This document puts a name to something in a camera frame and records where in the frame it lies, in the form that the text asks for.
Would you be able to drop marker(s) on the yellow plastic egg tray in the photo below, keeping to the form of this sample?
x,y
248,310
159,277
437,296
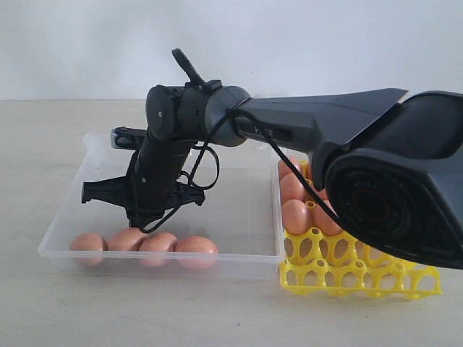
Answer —
x,y
342,265

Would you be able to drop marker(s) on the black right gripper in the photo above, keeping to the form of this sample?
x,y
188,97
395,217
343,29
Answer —
x,y
153,185

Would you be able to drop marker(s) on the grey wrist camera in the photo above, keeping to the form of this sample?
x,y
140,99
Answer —
x,y
125,138

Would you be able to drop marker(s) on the clear plastic bin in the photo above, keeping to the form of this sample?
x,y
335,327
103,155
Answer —
x,y
228,195

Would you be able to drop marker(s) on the brown egg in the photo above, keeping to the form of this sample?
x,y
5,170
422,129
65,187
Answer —
x,y
197,245
127,240
157,245
295,217
89,242
285,170
292,189
322,220
322,194

